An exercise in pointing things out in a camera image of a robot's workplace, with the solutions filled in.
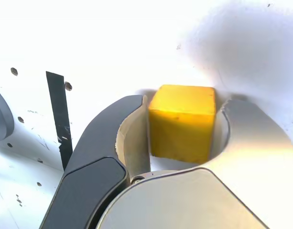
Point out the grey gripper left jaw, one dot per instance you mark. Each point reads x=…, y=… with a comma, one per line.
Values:
x=93, y=148

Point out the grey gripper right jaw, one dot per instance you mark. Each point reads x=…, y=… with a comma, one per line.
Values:
x=184, y=202

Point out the yellow cube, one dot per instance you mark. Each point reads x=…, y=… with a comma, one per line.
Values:
x=182, y=128

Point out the black tape strip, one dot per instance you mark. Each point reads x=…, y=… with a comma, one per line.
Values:
x=59, y=107

